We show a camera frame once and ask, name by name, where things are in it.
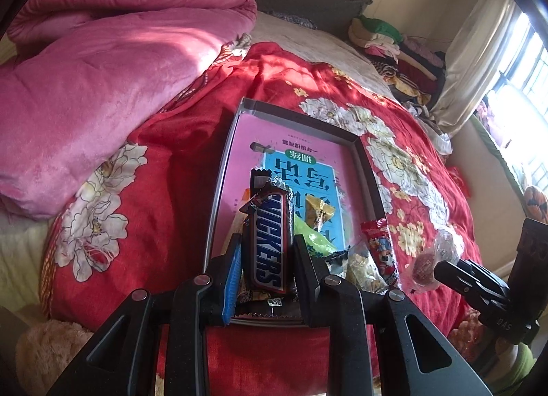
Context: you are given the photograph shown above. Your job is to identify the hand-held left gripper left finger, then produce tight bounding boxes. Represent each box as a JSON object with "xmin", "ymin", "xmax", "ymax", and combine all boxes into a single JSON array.
[{"xmin": 46, "ymin": 232, "xmax": 243, "ymax": 396}]

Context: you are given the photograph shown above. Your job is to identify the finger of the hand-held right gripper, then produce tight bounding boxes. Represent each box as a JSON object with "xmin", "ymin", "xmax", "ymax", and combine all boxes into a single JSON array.
[{"xmin": 434, "ymin": 259, "xmax": 512, "ymax": 309}]

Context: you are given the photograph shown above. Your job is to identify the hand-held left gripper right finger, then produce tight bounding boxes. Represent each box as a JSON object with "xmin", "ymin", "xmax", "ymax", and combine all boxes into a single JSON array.
[{"xmin": 292, "ymin": 233, "xmax": 493, "ymax": 396}]

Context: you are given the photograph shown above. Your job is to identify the clear reddish candy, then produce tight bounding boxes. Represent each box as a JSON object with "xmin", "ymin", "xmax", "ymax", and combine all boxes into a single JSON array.
[{"xmin": 404, "ymin": 228, "xmax": 465, "ymax": 294}]

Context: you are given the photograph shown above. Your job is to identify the green snack packet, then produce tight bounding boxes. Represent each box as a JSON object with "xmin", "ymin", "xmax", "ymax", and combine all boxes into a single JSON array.
[{"xmin": 294, "ymin": 215, "xmax": 341, "ymax": 260}]

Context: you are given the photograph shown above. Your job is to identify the brown chocolate bar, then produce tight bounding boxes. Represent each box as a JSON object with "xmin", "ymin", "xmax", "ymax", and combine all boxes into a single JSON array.
[{"xmin": 239, "ymin": 167, "xmax": 297, "ymax": 294}]

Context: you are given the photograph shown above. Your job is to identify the yellow cartoon snack packet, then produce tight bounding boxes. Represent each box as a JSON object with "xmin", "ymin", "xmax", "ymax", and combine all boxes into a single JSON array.
[{"xmin": 305, "ymin": 191, "xmax": 337, "ymax": 232}]

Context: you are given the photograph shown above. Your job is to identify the grey shallow cardboard box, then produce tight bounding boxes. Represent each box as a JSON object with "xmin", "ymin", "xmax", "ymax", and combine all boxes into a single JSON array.
[{"xmin": 201, "ymin": 97, "xmax": 388, "ymax": 328}]

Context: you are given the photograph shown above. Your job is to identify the clear bag of beige snacks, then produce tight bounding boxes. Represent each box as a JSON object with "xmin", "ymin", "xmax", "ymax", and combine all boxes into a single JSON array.
[{"xmin": 342, "ymin": 242, "xmax": 388, "ymax": 294}]

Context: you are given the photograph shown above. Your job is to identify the orange patterned cushion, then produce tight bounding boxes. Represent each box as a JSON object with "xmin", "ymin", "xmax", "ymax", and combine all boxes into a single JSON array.
[{"xmin": 524, "ymin": 186, "xmax": 548, "ymax": 226}]

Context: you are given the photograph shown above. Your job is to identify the red cartoon snack packet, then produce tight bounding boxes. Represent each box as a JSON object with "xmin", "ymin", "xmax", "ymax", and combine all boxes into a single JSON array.
[{"xmin": 360, "ymin": 218, "xmax": 401, "ymax": 288}]

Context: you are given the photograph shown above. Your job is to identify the red paper bag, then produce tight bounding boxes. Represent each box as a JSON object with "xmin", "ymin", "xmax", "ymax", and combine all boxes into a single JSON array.
[{"xmin": 447, "ymin": 167, "xmax": 472, "ymax": 197}]

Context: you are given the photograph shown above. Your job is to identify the red floral quilt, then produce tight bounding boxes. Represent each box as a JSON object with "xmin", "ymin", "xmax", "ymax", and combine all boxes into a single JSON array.
[{"xmin": 40, "ymin": 43, "xmax": 484, "ymax": 396}]

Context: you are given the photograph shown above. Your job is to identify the green window sill cloth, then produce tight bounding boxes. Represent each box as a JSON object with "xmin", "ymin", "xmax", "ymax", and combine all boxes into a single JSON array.
[{"xmin": 469, "ymin": 116, "xmax": 529, "ymax": 191}]

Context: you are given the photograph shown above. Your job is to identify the pink and blue workbook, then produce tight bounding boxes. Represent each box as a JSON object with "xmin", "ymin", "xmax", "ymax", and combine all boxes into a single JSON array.
[{"xmin": 212, "ymin": 113, "xmax": 377, "ymax": 260}]

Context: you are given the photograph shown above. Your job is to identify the white plastic bag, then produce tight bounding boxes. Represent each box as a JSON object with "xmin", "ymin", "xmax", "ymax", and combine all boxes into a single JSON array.
[{"xmin": 411, "ymin": 105, "xmax": 454, "ymax": 155}]

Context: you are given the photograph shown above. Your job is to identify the barred window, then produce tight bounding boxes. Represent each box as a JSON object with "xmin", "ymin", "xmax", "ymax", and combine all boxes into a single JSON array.
[{"xmin": 484, "ymin": 7, "xmax": 548, "ymax": 191}]

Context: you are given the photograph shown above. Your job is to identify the beige plush blanket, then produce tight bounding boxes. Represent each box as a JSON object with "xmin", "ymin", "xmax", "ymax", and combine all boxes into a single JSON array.
[{"xmin": 15, "ymin": 319, "xmax": 92, "ymax": 396}]

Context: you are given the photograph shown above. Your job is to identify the white curtain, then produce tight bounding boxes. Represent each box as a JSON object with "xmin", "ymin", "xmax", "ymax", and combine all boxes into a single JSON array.
[{"xmin": 428, "ymin": 0, "xmax": 523, "ymax": 136}]

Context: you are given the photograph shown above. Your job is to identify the pile of folded clothes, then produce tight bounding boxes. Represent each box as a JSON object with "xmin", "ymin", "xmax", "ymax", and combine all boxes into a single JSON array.
[{"xmin": 348, "ymin": 15, "xmax": 448, "ymax": 108}]

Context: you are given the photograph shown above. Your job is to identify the beige bed sheet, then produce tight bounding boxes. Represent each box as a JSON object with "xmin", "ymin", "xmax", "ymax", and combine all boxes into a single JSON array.
[{"xmin": 250, "ymin": 9, "xmax": 395, "ymax": 93}]

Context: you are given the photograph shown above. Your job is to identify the pink fleece blanket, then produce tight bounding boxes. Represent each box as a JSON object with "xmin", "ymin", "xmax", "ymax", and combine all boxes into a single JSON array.
[{"xmin": 0, "ymin": 0, "xmax": 258, "ymax": 221}]

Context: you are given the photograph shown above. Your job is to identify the grey patterned cloth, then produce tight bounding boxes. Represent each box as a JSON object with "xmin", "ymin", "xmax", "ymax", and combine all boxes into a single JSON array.
[{"xmin": 272, "ymin": 10, "xmax": 318, "ymax": 30}]

